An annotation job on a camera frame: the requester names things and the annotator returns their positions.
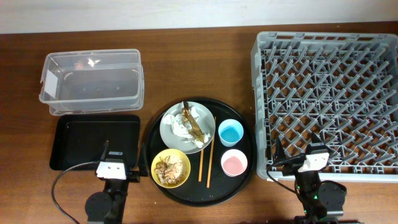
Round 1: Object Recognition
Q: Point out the grey dishwasher rack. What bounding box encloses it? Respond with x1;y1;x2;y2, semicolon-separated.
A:
251;31;397;183

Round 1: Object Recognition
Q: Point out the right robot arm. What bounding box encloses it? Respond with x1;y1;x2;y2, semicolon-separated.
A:
273;133;347;224

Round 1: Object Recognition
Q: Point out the blue cup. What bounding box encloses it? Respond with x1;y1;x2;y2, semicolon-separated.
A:
218;119;244;147

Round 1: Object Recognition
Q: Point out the black rectangular tray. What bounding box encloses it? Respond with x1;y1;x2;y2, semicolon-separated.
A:
49;114;141;170

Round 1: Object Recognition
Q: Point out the grey plate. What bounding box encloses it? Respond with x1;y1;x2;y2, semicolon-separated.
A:
159;101;216;155

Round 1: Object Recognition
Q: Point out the white napkin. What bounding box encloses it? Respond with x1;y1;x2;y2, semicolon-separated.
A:
161;105;211;149

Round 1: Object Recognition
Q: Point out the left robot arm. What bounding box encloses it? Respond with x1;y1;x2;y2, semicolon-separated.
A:
85;141;149;223

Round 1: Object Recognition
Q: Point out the peanut shells and rice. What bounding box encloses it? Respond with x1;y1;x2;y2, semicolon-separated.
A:
154;156;187;186

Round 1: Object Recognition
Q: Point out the yellow bowl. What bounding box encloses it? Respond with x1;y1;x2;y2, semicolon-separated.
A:
150;149;191;189

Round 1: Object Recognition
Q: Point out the brown food wrapper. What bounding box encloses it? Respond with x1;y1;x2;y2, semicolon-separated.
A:
182;101;205;143

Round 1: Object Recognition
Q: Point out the round black serving tray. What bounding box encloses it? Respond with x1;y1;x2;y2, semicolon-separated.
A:
155;98;257;207

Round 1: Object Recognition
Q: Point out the wooden chopstick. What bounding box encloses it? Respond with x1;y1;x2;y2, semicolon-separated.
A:
206;126;216;189
198;149;204;182

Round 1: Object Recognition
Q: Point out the pink cup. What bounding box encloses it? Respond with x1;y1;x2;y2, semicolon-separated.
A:
221;149;248;177

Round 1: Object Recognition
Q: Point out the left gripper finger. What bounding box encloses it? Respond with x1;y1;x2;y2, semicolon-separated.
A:
137;144;148;177
100;140;109;161

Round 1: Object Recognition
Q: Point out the clear plastic waste bin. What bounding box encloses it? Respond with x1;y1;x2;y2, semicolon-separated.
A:
39;49;144;116

